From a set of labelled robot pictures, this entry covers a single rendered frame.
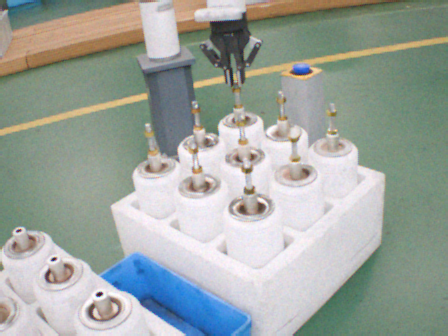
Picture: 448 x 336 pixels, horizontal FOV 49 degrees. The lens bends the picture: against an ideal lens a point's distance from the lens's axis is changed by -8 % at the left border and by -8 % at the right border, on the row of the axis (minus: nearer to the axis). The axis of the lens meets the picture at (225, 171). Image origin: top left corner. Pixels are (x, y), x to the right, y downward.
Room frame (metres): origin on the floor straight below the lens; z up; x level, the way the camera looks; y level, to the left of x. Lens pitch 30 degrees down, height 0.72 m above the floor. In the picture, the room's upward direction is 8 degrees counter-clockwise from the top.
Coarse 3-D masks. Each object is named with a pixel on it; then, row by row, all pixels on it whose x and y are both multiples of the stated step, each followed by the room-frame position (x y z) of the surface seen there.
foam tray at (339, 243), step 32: (352, 192) 0.80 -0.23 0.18; (128, 224) 0.83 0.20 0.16; (160, 224) 0.79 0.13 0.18; (320, 224) 0.72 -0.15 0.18; (352, 224) 0.77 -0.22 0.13; (160, 256) 0.77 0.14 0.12; (192, 256) 0.70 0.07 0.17; (224, 256) 0.67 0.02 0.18; (288, 256) 0.65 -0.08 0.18; (320, 256) 0.69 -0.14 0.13; (352, 256) 0.77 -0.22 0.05; (224, 288) 0.65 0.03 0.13; (256, 288) 0.59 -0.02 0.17; (288, 288) 0.63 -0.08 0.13; (320, 288) 0.69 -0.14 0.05; (256, 320) 0.60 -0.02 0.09; (288, 320) 0.63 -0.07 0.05
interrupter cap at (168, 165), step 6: (144, 162) 0.89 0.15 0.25; (162, 162) 0.89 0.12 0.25; (168, 162) 0.88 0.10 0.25; (174, 162) 0.88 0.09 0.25; (138, 168) 0.87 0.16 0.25; (144, 168) 0.87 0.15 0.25; (162, 168) 0.87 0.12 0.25; (168, 168) 0.86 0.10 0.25; (174, 168) 0.86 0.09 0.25; (138, 174) 0.85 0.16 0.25; (144, 174) 0.85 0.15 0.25; (150, 174) 0.84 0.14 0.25; (156, 174) 0.84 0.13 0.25; (162, 174) 0.84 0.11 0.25; (168, 174) 0.84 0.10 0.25
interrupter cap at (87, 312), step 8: (112, 296) 0.52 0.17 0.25; (120, 296) 0.52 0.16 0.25; (128, 296) 0.52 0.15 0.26; (88, 304) 0.51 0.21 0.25; (112, 304) 0.51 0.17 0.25; (120, 304) 0.51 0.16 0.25; (128, 304) 0.50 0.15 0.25; (80, 312) 0.49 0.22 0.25; (88, 312) 0.49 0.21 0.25; (96, 312) 0.50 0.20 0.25; (112, 312) 0.49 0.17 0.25; (120, 312) 0.49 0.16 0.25; (128, 312) 0.49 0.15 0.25; (80, 320) 0.48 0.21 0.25; (88, 320) 0.48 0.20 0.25; (96, 320) 0.48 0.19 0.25; (104, 320) 0.48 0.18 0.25; (112, 320) 0.47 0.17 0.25; (120, 320) 0.47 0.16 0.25; (96, 328) 0.46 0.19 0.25; (104, 328) 0.46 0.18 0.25; (112, 328) 0.46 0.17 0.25
